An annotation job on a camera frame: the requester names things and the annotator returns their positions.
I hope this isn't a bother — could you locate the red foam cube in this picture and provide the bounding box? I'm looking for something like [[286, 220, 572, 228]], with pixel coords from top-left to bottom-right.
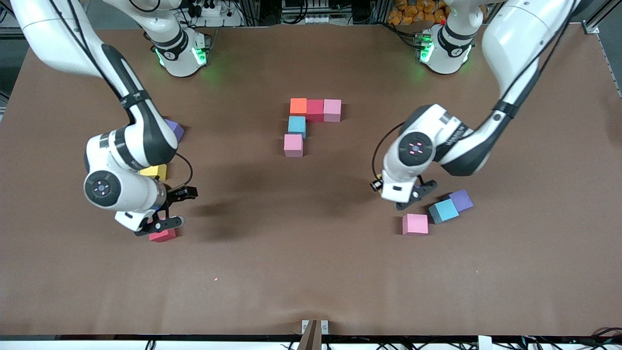
[[149, 227, 177, 243], [306, 99, 325, 123]]

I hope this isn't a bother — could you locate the cyan foam cube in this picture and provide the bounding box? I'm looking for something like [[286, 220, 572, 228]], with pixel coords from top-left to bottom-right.
[[288, 116, 307, 139], [428, 198, 460, 225]]

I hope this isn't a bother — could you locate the yellow foam cube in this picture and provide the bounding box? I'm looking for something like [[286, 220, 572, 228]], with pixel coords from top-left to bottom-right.
[[139, 164, 167, 181]]

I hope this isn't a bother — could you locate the purple foam cube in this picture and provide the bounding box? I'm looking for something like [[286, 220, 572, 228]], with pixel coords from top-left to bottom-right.
[[165, 119, 186, 143], [448, 189, 474, 213]]

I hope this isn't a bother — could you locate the brown table mat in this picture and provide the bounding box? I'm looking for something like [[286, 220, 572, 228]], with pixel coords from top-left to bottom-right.
[[0, 23, 622, 337]]

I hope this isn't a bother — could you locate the pile of orange toy fruit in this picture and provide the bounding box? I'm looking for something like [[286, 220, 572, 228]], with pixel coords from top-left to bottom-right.
[[387, 0, 448, 26]]

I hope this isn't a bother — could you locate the white power strip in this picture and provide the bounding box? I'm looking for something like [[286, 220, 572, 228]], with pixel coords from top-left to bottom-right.
[[187, 0, 243, 27]]

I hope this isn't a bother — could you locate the metal equipment rack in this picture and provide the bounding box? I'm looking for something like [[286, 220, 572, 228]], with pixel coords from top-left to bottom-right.
[[281, 0, 343, 25]]

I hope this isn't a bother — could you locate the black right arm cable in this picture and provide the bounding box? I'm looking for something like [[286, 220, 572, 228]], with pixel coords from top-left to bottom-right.
[[49, 0, 194, 191]]

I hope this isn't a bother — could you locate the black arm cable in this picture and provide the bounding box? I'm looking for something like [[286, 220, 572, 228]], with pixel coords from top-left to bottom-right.
[[372, 0, 579, 183], [49, 0, 194, 191]]

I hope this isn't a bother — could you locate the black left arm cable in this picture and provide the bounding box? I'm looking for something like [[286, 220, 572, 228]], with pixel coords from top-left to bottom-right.
[[372, 0, 579, 183]]

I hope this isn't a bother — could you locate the silver metal bracket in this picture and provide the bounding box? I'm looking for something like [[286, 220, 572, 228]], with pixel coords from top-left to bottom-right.
[[301, 319, 329, 335]]

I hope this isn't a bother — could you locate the brown wooden post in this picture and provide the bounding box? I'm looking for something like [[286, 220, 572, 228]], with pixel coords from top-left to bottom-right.
[[296, 319, 323, 350]]

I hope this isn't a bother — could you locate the black cable bundle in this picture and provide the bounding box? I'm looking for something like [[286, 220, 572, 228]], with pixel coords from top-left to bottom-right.
[[479, 327, 622, 350]]

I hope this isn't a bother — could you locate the aluminium frame profile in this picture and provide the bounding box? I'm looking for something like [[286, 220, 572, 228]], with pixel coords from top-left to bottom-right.
[[581, 0, 622, 35]]

